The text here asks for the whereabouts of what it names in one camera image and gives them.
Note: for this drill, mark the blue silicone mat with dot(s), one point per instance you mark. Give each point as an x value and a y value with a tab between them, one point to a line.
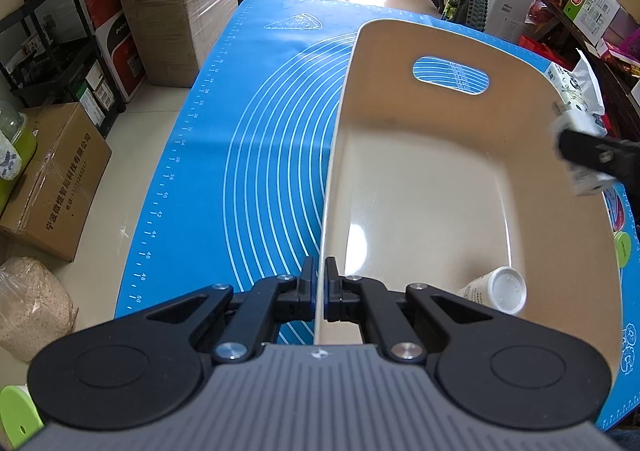
250	141

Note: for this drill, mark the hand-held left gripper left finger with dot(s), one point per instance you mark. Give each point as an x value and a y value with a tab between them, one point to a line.
307	292

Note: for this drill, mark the floral soft tissue pack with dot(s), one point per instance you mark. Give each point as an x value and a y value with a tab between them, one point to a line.
580	91

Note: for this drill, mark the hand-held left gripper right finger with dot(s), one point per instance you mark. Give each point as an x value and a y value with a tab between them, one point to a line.
332	292

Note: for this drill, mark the beige plastic basket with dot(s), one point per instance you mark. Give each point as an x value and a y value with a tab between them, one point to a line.
425	171

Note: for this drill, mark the green plastic stool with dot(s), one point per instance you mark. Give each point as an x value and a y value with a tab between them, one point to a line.
17	416

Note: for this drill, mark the black utility cart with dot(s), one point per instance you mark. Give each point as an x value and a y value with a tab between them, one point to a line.
65	56

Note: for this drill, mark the red and white appliance box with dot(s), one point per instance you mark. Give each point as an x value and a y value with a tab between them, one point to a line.
122	56

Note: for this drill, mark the green and white carton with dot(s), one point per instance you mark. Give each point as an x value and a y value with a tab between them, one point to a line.
590	11

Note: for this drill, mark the clear sack of grain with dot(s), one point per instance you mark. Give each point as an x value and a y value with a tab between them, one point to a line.
30	311

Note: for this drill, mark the white plastic bottle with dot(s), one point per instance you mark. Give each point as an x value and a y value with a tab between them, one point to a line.
500	292

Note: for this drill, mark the low brown cardboard box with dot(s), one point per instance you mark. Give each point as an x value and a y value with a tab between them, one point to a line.
50	181

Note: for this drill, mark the dark wooden shelf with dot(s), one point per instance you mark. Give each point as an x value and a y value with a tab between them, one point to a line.
617	81

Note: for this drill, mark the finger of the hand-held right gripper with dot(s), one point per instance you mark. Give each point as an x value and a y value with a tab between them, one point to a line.
585	151

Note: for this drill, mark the red gift bag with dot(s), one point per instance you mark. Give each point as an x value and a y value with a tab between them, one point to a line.
535	46

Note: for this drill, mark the tape-wrapped cardboard box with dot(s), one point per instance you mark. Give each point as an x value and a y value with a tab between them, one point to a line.
175	41

